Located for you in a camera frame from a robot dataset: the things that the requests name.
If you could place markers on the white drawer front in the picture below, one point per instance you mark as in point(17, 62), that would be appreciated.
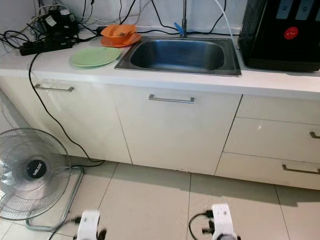
point(245, 170)
point(280, 107)
point(265, 140)

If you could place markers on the steel faucet with blue lever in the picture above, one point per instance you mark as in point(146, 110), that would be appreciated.
point(184, 15)

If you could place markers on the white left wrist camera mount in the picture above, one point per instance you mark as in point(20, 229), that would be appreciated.
point(88, 225)

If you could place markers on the green plate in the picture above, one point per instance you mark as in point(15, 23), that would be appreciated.
point(95, 56)

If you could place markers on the stainless steel sink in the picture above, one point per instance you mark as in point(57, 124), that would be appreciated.
point(180, 56)

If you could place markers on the wooden chopstick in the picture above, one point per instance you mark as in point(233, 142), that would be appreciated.
point(121, 30)

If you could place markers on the black power adapter white label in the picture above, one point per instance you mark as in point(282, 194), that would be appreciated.
point(57, 22)

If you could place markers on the white cabinet door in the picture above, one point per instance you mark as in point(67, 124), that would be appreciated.
point(90, 122)
point(172, 137)

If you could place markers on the black water dispenser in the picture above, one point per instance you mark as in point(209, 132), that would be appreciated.
point(275, 50)

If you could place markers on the orange plate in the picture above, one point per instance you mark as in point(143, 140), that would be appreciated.
point(130, 42)

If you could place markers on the grey floor fan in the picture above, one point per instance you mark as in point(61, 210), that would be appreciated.
point(37, 170)

